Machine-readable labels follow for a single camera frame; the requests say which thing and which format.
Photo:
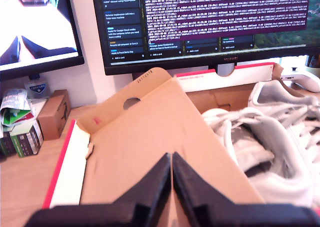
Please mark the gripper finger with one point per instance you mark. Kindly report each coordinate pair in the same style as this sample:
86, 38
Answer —
155, 187
190, 187

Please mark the red cardboard shoebox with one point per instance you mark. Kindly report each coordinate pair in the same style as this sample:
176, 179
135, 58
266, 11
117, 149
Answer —
140, 127

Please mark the small brown cardboard box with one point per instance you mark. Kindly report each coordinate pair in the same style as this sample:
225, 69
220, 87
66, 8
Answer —
53, 114

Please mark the green printed carton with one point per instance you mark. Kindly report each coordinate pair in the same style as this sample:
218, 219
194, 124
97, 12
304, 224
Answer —
27, 139

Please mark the white jar blue label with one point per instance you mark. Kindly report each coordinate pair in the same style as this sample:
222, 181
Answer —
37, 88

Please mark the dark green carton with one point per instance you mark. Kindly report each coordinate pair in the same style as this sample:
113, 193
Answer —
6, 144

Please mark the white game controller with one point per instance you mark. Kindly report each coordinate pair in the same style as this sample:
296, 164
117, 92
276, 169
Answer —
305, 80

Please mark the crumpled paper packets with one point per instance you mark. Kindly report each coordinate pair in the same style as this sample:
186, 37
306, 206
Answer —
15, 107

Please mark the pale green pot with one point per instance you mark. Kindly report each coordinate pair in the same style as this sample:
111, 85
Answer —
313, 70

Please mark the wide black computer monitor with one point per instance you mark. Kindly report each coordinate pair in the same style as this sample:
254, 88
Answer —
200, 12

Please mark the narrow black computer monitor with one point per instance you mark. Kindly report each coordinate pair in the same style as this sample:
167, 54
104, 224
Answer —
37, 24

